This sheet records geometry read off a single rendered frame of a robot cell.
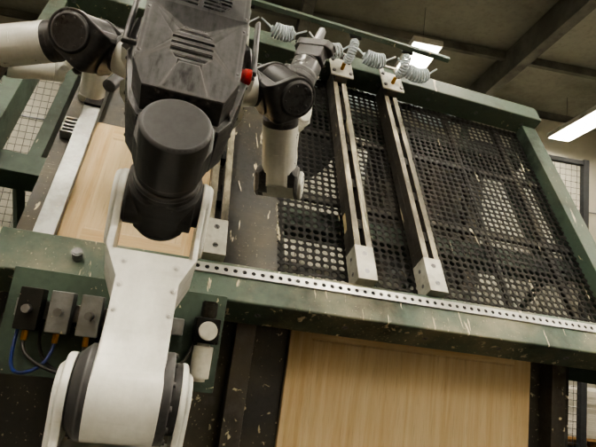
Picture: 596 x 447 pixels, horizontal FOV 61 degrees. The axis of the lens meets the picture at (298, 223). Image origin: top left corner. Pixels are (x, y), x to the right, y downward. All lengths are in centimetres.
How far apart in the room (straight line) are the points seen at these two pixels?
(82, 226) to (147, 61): 60
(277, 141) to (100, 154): 61
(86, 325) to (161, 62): 59
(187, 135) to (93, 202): 75
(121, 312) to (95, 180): 77
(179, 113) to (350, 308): 81
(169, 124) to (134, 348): 35
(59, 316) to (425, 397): 117
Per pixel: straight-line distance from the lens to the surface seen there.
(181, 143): 79
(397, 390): 177
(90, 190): 154
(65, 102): 193
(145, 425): 81
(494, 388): 197
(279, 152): 127
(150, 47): 101
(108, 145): 168
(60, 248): 138
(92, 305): 121
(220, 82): 99
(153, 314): 86
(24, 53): 129
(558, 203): 239
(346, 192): 171
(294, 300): 138
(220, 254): 138
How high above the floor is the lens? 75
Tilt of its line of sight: 12 degrees up
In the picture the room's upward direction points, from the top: 8 degrees clockwise
